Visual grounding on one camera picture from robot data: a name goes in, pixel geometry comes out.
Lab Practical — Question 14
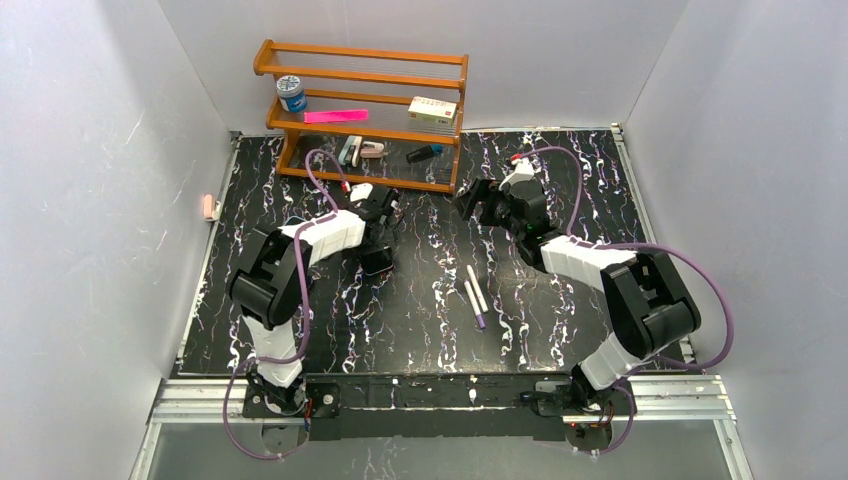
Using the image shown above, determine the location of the purple cable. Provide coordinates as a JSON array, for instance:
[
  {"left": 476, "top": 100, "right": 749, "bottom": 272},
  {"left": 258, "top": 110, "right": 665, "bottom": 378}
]
[
  {"left": 221, "top": 148, "right": 351, "bottom": 462},
  {"left": 523, "top": 145, "right": 737, "bottom": 458}
]

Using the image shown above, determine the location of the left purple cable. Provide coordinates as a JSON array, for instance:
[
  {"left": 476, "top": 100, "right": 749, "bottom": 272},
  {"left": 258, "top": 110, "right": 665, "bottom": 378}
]
[{"left": 221, "top": 148, "right": 351, "bottom": 462}]

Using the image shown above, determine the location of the aluminium front rail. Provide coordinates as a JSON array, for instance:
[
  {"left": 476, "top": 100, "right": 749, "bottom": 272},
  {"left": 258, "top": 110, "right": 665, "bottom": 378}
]
[{"left": 151, "top": 373, "right": 736, "bottom": 423}]

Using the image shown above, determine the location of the white purple marker right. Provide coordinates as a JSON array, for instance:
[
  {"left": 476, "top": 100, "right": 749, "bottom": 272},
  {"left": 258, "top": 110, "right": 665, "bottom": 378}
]
[{"left": 466, "top": 265, "right": 489, "bottom": 313}]

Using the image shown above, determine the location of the teal white stapler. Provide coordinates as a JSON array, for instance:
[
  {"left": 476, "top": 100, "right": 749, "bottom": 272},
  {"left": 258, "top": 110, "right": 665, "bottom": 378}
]
[{"left": 338, "top": 136, "right": 363, "bottom": 167}]

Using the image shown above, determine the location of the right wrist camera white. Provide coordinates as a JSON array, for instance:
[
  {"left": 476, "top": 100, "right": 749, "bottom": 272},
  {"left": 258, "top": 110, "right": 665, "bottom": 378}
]
[{"left": 498, "top": 154, "right": 535, "bottom": 192}]

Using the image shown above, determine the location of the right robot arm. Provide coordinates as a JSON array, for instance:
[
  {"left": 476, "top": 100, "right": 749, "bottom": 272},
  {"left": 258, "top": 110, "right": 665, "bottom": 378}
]
[{"left": 453, "top": 178, "right": 701, "bottom": 408}]

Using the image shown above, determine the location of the black marker blue cap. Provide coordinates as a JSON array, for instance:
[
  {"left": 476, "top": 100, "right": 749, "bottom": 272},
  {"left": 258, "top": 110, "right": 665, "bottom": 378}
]
[{"left": 405, "top": 144, "right": 444, "bottom": 164}]

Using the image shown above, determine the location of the pink wall clip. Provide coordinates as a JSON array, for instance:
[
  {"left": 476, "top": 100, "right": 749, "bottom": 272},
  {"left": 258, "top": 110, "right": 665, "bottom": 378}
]
[{"left": 202, "top": 194, "right": 221, "bottom": 222}]

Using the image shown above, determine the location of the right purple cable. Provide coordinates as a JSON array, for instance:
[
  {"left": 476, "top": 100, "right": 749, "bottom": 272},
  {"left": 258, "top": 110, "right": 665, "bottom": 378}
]
[{"left": 523, "top": 145, "right": 737, "bottom": 458}]

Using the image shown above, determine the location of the black smartphone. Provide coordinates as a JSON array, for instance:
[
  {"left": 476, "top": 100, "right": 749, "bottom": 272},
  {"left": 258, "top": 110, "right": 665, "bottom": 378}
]
[{"left": 359, "top": 246, "right": 394, "bottom": 276}]

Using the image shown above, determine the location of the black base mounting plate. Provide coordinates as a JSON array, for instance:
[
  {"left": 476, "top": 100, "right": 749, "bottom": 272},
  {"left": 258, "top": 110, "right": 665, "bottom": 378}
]
[{"left": 238, "top": 373, "right": 635, "bottom": 447}]

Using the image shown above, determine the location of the orange wooden shelf rack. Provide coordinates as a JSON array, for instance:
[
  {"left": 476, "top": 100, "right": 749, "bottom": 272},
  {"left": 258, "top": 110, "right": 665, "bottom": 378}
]
[{"left": 253, "top": 39, "right": 469, "bottom": 194}]

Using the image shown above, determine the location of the white purple marker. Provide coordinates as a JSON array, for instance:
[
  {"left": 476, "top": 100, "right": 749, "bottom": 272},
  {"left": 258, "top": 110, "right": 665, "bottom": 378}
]
[
  {"left": 466, "top": 265, "right": 489, "bottom": 313},
  {"left": 463, "top": 280, "right": 486, "bottom": 330}
]

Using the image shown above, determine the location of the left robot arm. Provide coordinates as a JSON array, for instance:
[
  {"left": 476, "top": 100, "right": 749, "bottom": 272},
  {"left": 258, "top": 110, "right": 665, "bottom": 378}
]
[{"left": 226, "top": 183, "right": 400, "bottom": 411}]

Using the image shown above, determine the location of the white purple marker left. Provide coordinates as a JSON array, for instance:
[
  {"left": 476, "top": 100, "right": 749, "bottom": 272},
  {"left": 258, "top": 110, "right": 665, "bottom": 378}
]
[{"left": 463, "top": 280, "right": 486, "bottom": 330}]

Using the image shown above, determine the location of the pink flat strip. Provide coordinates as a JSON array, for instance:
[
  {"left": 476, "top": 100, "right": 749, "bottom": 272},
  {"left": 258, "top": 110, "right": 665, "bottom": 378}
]
[{"left": 303, "top": 109, "right": 369, "bottom": 124}]

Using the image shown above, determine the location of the white red cardboard box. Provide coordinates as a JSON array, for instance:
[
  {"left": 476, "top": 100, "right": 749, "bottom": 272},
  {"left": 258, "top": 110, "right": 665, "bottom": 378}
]
[{"left": 407, "top": 96, "right": 458, "bottom": 126}]

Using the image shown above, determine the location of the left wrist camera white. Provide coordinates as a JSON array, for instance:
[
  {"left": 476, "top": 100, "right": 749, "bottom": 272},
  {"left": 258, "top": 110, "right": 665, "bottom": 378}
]
[{"left": 346, "top": 183, "right": 374, "bottom": 203}]

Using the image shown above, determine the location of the pink small stapler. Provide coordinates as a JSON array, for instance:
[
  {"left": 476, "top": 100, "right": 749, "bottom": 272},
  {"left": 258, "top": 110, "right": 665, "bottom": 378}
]
[{"left": 359, "top": 141, "right": 386, "bottom": 159}]

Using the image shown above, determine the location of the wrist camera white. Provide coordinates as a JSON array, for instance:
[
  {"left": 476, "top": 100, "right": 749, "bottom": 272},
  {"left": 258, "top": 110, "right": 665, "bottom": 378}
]
[
  {"left": 346, "top": 183, "right": 374, "bottom": 203},
  {"left": 498, "top": 154, "right": 535, "bottom": 192}
]

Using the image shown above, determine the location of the blue white round jar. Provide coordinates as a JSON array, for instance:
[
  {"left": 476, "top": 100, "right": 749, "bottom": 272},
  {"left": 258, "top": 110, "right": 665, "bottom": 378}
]
[{"left": 275, "top": 75, "right": 307, "bottom": 113}]

